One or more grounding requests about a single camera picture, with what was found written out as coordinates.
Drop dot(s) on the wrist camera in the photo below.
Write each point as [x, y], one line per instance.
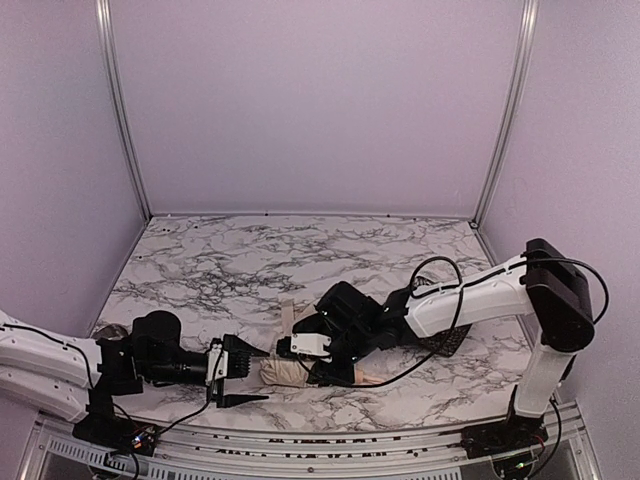
[312, 345]
[216, 365]

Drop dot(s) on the beige folding umbrella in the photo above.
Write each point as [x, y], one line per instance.
[289, 373]

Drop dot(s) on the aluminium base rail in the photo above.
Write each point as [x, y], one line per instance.
[190, 452]

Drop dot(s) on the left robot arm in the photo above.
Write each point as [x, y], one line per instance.
[76, 379]

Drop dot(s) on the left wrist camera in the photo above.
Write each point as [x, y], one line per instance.
[216, 365]

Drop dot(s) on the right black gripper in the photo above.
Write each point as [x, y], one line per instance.
[307, 326]

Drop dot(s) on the left aluminium frame post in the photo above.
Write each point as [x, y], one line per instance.
[109, 52]

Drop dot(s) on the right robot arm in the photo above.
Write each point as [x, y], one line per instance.
[540, 282]

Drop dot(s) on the black floral square plate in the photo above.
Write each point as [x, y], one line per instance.
[445, 344]

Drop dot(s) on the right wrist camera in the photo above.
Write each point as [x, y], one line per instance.
[312, 345]

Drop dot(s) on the aluminium frame post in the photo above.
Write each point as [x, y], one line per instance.
[109, 52]
[515, 90]

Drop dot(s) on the right aluminium frame post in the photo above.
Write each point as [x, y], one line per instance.
[515, 90]

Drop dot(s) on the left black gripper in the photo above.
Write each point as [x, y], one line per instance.
[228, 371]

